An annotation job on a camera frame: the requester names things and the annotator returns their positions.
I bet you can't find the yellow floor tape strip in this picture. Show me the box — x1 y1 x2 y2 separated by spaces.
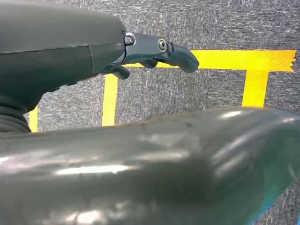
29 106 38 134

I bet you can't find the yellow floor tape square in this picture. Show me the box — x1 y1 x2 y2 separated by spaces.
102 49 297 127

